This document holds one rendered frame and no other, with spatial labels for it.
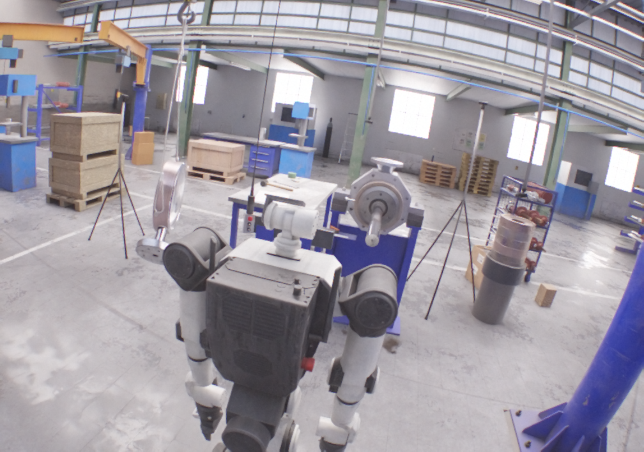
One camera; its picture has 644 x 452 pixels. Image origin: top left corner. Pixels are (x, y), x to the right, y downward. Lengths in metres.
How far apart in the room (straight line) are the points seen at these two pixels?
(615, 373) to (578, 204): 12.71
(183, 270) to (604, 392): 2.15
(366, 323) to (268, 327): 0.20
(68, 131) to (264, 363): 5.13
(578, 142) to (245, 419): 15.82
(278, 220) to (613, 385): 2.00
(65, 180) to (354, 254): 4.31
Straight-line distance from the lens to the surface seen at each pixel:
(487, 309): 3.79
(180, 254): 0.82
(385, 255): 3.06
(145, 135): 9.04
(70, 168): 5.60
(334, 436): 1.16
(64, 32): 7.28
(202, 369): 1.09
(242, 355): 0.77
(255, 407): 0.91
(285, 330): 0.67
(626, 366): 2.23
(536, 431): 2.65
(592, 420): 2.41
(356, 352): 0.85
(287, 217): 0.78
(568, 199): 14.46
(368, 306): 0.73
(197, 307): 0.93
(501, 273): 3.60
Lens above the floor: 1.69
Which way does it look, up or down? 15 degrees down
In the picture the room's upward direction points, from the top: 9 degrees clockwise
